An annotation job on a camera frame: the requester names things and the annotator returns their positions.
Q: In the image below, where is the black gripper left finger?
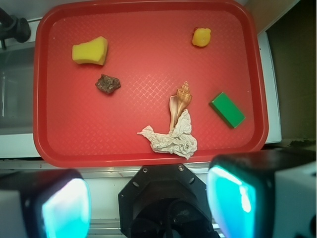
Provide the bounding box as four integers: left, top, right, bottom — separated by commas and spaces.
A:
0, 169, 91, 238

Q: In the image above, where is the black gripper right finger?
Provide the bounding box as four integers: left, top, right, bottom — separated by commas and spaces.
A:
207, 149, 317, 238

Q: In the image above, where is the green block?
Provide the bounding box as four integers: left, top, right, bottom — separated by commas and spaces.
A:
209, 92, 246, 128

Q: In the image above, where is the crumpled white paper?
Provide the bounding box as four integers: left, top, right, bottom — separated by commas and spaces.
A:
137, 109, 198, 160

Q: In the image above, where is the tan spiral seashell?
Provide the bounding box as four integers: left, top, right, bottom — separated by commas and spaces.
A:
169, 81, 193, 130

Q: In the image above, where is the brown rock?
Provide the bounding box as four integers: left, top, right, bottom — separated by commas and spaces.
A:
95, 74, 121, 95

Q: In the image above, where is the red plastic tray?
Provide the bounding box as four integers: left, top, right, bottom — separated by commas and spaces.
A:
33, 0, 268, 168

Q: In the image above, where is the yellow rubber duck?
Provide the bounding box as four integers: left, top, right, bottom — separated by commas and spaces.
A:
192, 28, 211, 47

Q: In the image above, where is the yellow sponge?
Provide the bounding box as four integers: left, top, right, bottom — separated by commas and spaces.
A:
72, 36, 108, 65

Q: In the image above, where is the brown cardboard panel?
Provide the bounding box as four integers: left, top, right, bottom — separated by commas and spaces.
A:
266, 0, 317, 147

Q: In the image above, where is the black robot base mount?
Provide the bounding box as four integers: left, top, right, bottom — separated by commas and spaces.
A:
118, 164, 219, 238

